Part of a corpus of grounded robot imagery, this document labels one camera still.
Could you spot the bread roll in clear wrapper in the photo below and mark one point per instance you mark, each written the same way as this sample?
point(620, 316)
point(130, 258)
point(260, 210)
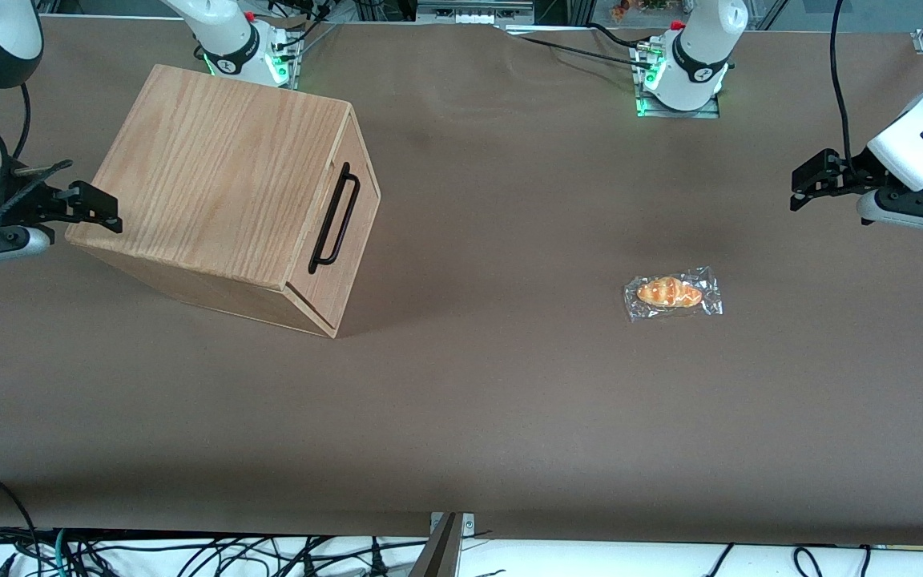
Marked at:
point(670, 292)

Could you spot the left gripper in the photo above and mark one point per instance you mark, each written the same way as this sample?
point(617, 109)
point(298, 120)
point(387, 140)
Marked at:
point(848, 178)

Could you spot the wooden drawer with tall box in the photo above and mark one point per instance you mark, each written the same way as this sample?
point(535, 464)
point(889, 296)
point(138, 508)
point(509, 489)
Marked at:
point(349, 144)

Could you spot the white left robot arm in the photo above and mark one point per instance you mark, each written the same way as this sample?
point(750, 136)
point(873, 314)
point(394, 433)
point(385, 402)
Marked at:
point(698, 56)

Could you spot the wooden drawer cabinet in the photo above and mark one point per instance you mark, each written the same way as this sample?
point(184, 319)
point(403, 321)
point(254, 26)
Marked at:
point(213, 168)

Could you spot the metal table edge bracket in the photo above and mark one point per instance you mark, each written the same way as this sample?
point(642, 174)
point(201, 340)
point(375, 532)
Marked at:
point(441, 549)

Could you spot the brown table cover sheet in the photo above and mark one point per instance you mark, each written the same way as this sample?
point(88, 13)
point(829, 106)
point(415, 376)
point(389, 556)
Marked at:
point(509, 401)

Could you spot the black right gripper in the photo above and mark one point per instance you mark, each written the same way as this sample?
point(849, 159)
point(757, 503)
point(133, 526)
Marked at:
point(16, 203)

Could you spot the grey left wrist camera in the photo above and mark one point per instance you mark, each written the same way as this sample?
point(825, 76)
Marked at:
point(902, 212)

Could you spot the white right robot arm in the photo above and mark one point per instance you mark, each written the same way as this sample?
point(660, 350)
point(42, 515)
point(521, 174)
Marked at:
point(221, 36)

